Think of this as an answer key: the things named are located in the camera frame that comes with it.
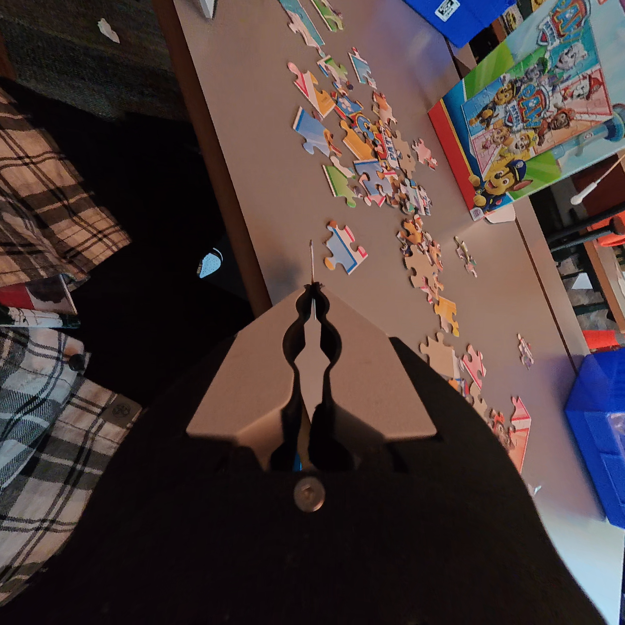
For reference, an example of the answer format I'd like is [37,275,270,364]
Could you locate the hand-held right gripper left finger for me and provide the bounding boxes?
[186,285,312,470]

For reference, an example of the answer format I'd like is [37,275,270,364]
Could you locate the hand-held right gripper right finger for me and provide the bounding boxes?
[309,282,438,470]

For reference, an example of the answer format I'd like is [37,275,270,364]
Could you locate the blue rainbow puzzle piece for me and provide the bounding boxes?
[288,10,326,49]

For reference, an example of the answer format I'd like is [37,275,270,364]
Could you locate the orange dog puzzle piece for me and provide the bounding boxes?
[488,410,514,451]

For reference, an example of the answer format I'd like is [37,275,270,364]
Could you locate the thin white-edged puzzle piece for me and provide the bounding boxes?
[309,239,319,321]

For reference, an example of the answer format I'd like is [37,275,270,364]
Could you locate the red striped joined puzzle section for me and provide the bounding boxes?
[508,396,532,474]

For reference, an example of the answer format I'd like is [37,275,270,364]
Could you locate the jigsaw puzzle pieces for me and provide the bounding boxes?
[287,0,535,421]

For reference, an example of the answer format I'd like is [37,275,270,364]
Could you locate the grey desk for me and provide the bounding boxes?
[154,0,625,625]

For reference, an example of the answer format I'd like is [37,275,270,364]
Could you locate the person's dark shoe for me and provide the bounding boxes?
[195,246,225,280]

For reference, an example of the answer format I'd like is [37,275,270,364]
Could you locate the wooden book stand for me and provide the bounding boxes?
[485,104,625,225]

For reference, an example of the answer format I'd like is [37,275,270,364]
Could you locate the blue plastic bin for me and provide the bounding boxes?
[565,349,625,530]
[403,0,518,49]

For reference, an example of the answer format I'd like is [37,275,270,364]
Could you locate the red plastic bin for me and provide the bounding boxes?
[583,329,622,351]

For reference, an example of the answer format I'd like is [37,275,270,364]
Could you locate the red white printed card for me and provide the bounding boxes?
[0,273,82,329]

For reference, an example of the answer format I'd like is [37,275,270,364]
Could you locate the person's plaid shirt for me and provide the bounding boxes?
[0,88,143,604]

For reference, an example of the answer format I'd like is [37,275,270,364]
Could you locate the colourful puzzle box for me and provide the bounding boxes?
[428,0,625,223]

